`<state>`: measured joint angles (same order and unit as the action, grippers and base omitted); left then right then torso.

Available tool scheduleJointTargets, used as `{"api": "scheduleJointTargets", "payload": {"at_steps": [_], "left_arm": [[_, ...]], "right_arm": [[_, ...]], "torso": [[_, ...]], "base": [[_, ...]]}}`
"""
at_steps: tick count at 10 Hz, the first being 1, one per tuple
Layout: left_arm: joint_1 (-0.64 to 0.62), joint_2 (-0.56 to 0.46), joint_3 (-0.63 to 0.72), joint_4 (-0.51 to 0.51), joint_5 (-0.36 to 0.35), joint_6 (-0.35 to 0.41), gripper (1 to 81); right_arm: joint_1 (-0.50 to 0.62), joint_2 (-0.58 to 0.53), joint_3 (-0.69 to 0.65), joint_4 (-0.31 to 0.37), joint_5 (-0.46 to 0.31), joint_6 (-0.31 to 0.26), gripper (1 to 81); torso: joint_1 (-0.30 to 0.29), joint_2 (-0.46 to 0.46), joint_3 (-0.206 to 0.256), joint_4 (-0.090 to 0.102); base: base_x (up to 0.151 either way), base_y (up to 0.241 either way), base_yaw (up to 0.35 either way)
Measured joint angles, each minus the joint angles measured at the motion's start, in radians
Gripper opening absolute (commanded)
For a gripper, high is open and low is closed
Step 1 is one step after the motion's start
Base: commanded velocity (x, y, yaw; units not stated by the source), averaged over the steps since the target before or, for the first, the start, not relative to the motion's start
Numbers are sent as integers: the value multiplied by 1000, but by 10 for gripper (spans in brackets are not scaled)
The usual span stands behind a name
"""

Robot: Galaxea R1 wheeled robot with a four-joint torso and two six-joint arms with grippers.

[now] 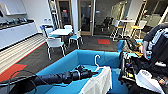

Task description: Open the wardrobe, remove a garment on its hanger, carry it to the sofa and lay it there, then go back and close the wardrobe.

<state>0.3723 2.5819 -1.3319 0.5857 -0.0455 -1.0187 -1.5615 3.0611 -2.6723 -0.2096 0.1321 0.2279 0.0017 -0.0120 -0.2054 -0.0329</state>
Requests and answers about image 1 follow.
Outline tall white stool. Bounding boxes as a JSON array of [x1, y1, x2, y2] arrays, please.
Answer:
[[110, 19, 124, 42]]

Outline tall white table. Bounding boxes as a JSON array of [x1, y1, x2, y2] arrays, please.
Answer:
[[119, 19, 138, 38]]

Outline white upper kitchen cabinets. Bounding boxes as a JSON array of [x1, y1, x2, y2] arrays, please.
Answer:
[[0, 0, 28, 16]]

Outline white chair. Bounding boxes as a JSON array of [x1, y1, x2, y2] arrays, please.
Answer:
[[39, 24, 54, 38], [44, 37, 67, 61], [63, 24, 74, 31], [68, 29, 84, 50]]

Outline tall yellow stool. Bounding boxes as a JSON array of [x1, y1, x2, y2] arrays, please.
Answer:
[[130, 20, 148, 39]]

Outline white kitchen cabinets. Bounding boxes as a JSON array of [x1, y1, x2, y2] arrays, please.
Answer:
[[0, 0, 28, 16], [0, 19, 38, 51]]

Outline person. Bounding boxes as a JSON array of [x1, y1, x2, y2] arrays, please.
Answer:
[[141, 22, 168, 64]]

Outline white hanger with shirt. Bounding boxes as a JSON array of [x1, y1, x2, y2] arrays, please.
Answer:
[[93, 54, 104, 73]]

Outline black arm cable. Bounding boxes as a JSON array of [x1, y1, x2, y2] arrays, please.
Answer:
[[6, 68, 41, 94]]

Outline black office chair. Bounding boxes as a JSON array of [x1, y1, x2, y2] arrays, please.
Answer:
[[101, 16, 115, 30]]

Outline white square table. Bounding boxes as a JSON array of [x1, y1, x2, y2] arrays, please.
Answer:
[[49, 28, 74, 37]]

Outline blue sofa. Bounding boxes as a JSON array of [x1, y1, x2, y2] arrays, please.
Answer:
[[31, 49, 134, 94]]

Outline white lower kitchen cabinets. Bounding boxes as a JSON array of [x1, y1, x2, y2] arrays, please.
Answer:
[[0, 19, 38, 51]]

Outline white shirt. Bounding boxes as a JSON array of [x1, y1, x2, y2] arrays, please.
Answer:
[[79, 65, 114, 94]]

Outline wood framed glass door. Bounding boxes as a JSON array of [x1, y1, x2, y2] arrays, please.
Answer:
[[78, 0, 96, 37], [56, 0, 74, 29]]

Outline black equipment cart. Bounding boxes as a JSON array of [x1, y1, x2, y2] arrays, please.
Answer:
[[118, 36, 168, 94]]

